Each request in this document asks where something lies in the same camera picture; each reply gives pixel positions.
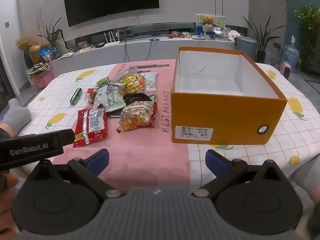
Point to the pink stool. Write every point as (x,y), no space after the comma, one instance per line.
(285,67)

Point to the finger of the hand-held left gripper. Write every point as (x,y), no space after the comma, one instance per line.
(30,150)
(67,137)

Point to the blue water bottle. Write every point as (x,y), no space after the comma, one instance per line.
(291,55)

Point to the small green snack packet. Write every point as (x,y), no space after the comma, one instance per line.
(102,82)

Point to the clear nut snack packet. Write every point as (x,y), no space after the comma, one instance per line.
(90,95)

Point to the green picture card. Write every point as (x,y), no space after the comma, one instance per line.
(220,20)

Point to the red snack packet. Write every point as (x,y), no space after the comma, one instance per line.
(91,126)

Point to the black television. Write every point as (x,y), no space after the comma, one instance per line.
(110,0)

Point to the long-leaf potted plant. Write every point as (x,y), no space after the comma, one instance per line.
(262,40)
(51,36)

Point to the brown teddy bear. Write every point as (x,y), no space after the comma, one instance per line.
(207,20)

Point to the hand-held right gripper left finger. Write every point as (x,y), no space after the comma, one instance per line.
(98,160)

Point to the grey television bench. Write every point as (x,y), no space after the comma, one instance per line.
(100,60)

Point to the pink photo card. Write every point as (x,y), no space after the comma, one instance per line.
(82,45)

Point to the person's foot in grey sock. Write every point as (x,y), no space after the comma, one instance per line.
(17,116)

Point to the white round bag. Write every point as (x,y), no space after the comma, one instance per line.
(233,33)

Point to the green candy tube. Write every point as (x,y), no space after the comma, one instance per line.
(76,96)

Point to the grey trash bin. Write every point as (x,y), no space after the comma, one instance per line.
(246,47)

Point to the dried yellow flowers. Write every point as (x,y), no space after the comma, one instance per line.
(23,41)

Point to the leafy green plant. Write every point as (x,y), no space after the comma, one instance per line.
(310,25)

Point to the pink box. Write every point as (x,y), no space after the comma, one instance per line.
(42,80)

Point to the black set-top box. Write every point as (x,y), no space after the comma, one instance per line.
(100,45)

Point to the yellow black packet pile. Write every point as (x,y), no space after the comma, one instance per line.
(37,68)

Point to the yellow biscuit packet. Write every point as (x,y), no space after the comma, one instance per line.
(131,82)

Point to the black green snack packet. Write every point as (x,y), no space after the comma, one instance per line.
(136,96)

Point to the orange cardboard box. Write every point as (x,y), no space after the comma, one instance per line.
(225,115)

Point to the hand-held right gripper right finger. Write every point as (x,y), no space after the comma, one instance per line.
(216,161)

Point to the orange noodle snack packet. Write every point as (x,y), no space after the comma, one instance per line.
(136,117)

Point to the person's leg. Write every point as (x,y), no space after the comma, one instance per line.
(310,177)

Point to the white green snack packet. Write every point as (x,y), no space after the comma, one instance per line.
(111,100)

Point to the blue snack bag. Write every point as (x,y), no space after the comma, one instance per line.
(46,52)

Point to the white router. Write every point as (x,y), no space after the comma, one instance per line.
(111,43)

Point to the pink white printed tablecloth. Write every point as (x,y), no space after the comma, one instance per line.
(140,160)

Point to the person's left hand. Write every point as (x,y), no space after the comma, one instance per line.
(6,205)

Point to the pile of wrapped sweets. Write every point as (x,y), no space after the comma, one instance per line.
(178,34)

